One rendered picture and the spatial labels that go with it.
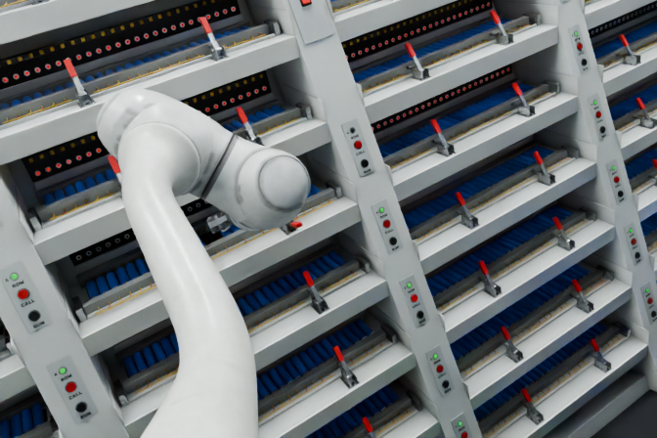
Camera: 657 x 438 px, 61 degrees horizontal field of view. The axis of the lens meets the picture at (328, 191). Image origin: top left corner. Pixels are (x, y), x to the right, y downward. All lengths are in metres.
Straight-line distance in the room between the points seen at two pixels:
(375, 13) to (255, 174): 0.67
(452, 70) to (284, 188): 0.75
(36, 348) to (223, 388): 0.73
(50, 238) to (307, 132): 0.53
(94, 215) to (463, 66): 0.88
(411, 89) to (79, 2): 0.70
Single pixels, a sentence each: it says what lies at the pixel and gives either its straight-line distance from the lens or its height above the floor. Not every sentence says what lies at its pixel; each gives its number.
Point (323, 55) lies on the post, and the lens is 1.22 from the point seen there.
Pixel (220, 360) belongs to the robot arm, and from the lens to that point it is 0.48.
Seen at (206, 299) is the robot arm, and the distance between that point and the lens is 0.53.
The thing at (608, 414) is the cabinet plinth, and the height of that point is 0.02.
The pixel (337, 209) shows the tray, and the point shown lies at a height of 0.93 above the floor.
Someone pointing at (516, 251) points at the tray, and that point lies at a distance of 1.59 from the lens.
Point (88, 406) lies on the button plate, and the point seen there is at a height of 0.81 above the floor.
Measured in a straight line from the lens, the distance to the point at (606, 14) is 1.76.
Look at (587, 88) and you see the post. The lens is 1.66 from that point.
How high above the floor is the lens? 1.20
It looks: 11 degrees down
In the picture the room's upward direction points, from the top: 21 degrees counter-clockwise
